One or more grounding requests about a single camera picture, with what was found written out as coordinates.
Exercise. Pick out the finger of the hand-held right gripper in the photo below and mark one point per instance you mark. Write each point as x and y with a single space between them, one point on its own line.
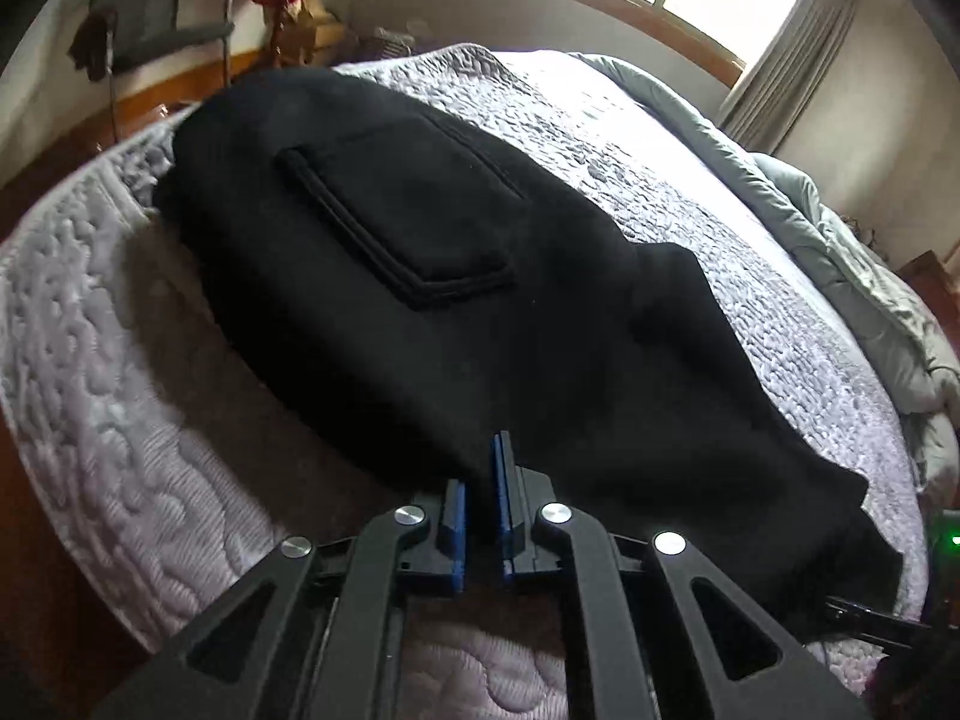
877 621

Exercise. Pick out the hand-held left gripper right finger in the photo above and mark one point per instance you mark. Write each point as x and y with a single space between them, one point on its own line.
501 511

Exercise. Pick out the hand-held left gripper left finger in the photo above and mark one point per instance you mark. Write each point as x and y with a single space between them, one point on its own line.
454 534

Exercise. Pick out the black pants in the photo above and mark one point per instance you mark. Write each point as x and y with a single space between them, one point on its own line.
450 315

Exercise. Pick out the wooden nightstand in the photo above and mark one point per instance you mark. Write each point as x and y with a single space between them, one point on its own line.
934 277

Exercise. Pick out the grey-green duvet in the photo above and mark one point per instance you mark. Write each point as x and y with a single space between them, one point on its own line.
847 262

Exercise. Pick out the white quilted bedspread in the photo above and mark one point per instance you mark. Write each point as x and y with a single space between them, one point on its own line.
90 360

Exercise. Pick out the pale woven basket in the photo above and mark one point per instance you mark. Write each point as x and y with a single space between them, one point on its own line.
394 41

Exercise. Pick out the brown cardboard box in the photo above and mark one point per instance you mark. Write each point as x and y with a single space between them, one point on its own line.
319 34

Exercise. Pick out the beige curtain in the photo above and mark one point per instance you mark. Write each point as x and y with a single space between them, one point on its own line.
795 67

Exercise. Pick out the wooden coat rack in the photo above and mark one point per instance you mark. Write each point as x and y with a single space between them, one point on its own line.
285 34

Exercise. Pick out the dark cloth on chair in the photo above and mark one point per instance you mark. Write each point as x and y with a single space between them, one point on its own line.
94 45

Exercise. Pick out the black mesh chair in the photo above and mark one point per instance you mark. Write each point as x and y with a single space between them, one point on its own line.
142 7

